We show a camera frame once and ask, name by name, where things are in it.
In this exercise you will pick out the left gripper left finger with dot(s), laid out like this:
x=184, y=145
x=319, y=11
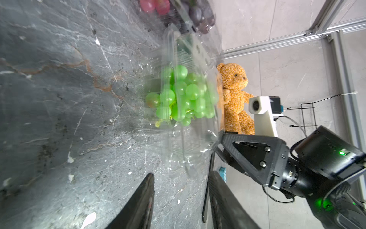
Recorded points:
x=138, y=211

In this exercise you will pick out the brown teddy bear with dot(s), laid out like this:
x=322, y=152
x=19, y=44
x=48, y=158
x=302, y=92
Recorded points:
x=234, y=81

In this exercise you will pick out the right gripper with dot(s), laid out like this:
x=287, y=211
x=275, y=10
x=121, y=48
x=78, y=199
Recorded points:
x=265, y=160

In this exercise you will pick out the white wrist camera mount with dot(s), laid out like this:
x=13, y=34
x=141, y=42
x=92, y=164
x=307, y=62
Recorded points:
x=265, y=109

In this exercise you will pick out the green grape bunch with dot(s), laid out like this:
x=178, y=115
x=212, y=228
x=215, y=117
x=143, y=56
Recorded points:
x=181, y=96

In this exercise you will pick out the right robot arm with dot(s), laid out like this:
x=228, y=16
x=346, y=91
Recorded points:
x=320, y=168

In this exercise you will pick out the black wire hook rack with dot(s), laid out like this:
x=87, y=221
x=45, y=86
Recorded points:
x=311, y=106

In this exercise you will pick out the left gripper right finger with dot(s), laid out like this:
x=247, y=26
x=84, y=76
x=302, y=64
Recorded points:
x=227, y=212

